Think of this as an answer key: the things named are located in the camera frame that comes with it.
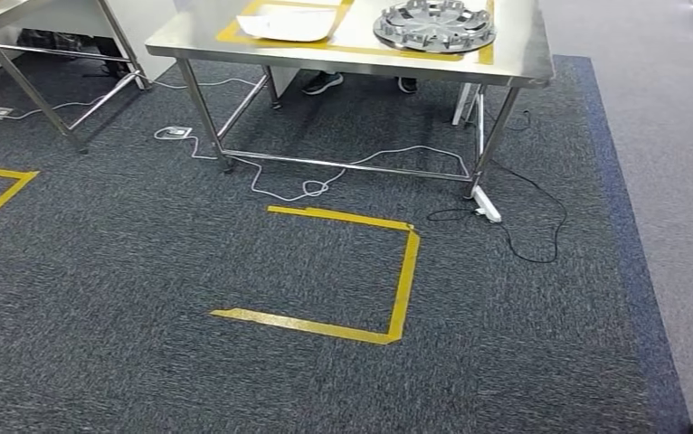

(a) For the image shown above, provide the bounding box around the grey plastic wheel cover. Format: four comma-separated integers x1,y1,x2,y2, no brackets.
373,0,498,55

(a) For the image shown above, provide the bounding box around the person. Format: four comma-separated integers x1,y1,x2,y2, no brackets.
301,71,418,97

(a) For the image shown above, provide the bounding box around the black floor cable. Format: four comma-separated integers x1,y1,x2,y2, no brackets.
425,108,568,265

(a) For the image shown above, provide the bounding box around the white triangular plastic part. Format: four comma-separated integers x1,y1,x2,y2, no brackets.
235,5,340,44

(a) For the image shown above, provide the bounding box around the steel workbench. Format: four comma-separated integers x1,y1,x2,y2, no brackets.
144,0,556,202

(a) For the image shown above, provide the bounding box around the white power strip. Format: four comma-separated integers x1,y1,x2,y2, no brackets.
472,185,502,224

